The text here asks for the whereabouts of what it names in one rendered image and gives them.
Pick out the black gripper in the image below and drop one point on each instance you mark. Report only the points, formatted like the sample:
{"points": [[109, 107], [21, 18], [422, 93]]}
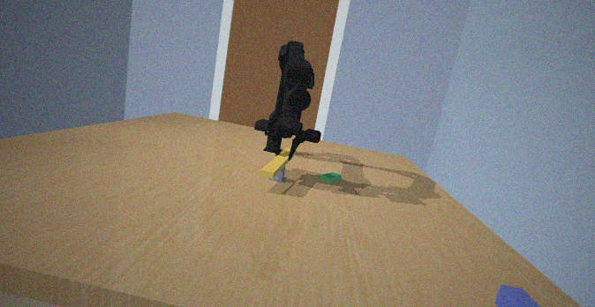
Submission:
{"points": [[308, 135]]}

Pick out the green rectangular block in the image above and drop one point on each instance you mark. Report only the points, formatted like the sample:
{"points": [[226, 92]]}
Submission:
{"points": [[331, 177]]}

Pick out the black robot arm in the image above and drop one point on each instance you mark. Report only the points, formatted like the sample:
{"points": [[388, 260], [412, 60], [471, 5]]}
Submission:
{"points": [[297, 75]]}

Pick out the yellow bar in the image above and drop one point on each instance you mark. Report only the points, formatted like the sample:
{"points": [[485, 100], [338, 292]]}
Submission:
{"points": [[276, 165]]}

